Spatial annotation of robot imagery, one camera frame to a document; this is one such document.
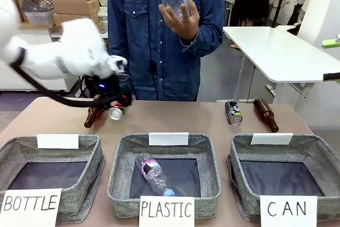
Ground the white desk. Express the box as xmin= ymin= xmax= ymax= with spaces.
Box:
xmin=222 ymin=26 xmax=340 ymax=103

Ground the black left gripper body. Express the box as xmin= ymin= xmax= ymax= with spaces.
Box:
xmin=84 ymin=73 xmax=133 ymax=107

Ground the person's denim shirt torso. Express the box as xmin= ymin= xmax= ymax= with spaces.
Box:
xmin=107 ymin=0 xmax=224 ymax=102

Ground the crushed plastic bottle blue cap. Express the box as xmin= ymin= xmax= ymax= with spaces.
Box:
xmin=135 ymin=152 xmax=176 ymax=197

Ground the clear plastic crate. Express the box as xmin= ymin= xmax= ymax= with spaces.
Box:
xmin=20 ymin=0 xmax=55 ymax=26

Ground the person's left forearm denim sleeve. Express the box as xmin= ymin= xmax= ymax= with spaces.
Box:
xmin=178 ymin=0 xmax=224 ymax=54

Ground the grey fabric basket plastic label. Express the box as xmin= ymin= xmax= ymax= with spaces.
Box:
xmin=107 ymin=132 xmax=222 ymax=219

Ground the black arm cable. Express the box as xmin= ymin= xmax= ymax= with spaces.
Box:
xmin=9 ymin=47 xmax=112 ymax=107

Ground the white paper sign CAN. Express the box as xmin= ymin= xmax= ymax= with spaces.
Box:
xmin=259 ymin=195 xmax=318 ymax=227

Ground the brown glass bottle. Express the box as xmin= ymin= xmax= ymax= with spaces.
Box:
xmin=83 ymin=106 xmax=107 ymax=129
xmin=252 ymin=97 xmax=281 ymax=133

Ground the grey fabric basket bottle label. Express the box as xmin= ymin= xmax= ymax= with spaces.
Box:
xmin=0 ymin=134 xmax=106 ymax=224

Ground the white paper sign BOTTLE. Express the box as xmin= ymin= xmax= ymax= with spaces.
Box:
xmin=0 ymin=188 xmax=63 ymax=227

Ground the blank white card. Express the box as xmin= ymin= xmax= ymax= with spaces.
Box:
xmin=148 ymin=132 xmax=190 ymax=147
xmin=36 ymin=133 xmax=80 ymax=150
xmin=250 ymin=132 xmax=294 ymax=146

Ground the grey fabric basket can label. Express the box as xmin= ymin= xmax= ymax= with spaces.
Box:
xmin=226 ymin=133 xmax=340 ymax=222

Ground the black green drink can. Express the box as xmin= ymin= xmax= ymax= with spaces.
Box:
xmin=224 ymin=99 xmax=243 ymax=126

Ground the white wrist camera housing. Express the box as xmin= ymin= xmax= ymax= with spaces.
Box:
xmin=107 ymin=55 xmax=129 ymax=73

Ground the flat cardboard box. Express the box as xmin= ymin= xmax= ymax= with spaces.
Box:
xmin=52 ymin=12 xmax=100 ymax=27

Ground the silver red drink can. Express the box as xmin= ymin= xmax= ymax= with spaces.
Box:
xmin=109 ymin=101 xmax=129 ymax=121

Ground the white paper sign PLASTIC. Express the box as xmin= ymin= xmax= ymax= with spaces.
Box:
xmin=139 ymin=195 xmax=196 ymax=227

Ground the person's left hand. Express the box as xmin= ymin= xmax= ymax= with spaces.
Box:
xmin=158 ymin=0 xmax=200 ymax=41

